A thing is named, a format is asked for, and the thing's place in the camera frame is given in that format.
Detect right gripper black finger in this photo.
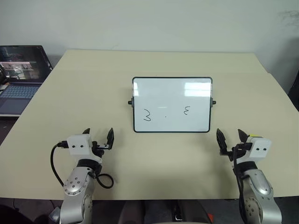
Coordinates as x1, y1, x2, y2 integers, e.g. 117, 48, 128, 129
237, 128, 249, 143
216, 127, 229, 155

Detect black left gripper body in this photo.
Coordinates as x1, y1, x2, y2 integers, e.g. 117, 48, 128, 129
90, 140, 111, 162

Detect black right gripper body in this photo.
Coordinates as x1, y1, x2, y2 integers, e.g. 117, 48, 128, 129
219, 141, 253, 162

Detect black-framed tabletop whiteboard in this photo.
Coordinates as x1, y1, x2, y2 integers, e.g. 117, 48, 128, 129
128, 76, 217, 134

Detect black chair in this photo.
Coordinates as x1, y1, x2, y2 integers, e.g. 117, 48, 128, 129
288, 69, 299, 105

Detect open dark laptop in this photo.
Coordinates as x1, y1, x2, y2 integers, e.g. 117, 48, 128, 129
0, 45, 53, 117

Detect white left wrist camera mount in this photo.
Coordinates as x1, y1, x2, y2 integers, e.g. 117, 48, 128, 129
66, 134, 93, 162

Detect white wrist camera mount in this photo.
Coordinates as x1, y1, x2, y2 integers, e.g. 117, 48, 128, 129
66, 134, 93, 162
236, 136, 272, 164

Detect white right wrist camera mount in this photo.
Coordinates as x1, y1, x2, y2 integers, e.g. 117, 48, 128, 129
236, 136, 272, 164

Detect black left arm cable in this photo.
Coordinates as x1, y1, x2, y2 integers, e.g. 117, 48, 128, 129
50, 140, 114, 189

